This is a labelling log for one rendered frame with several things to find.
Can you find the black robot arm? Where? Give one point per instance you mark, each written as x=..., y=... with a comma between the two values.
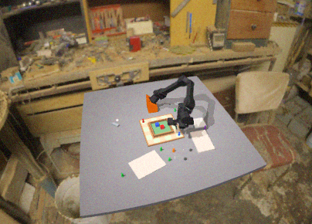
x=184, y=109

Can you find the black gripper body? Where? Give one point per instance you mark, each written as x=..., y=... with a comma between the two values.
x=174, y=122

